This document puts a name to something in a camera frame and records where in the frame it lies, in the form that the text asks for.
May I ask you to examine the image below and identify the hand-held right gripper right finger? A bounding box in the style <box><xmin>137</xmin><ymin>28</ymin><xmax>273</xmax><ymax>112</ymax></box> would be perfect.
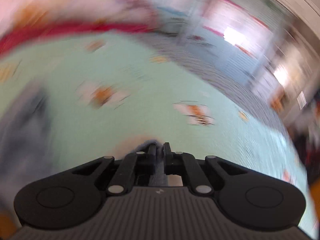
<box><xmin>164</xmin><ymin>142</ymin><xmax>248</xmax><ymax>197</ymax></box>

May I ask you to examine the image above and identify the sliding-door wardrobe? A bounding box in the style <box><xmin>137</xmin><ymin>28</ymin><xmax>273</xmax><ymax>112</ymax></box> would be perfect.
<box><xmin>142</xmin><ymin>0</ymin><xmax>313</xmax><ymax>110</ymax></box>

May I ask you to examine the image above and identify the pink floral quilt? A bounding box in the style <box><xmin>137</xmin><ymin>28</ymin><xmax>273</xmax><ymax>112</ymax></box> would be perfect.
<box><xmin>0</xmin><ymin>0</ymin><xmax>160</xmax><ymax>38</ymax></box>

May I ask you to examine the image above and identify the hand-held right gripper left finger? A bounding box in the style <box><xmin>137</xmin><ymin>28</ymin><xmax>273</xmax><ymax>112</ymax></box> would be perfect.
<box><xmin>72</xmin><ymin>142</ymin><xmax>157</xmax><ymax>197</ymax></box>

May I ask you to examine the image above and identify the green bee-print bedspread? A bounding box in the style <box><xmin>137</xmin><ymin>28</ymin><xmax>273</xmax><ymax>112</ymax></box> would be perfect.
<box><xmin>0</xmin><ymin>29</ymin><xmax>315</xmax><ymax>240</ymax></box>

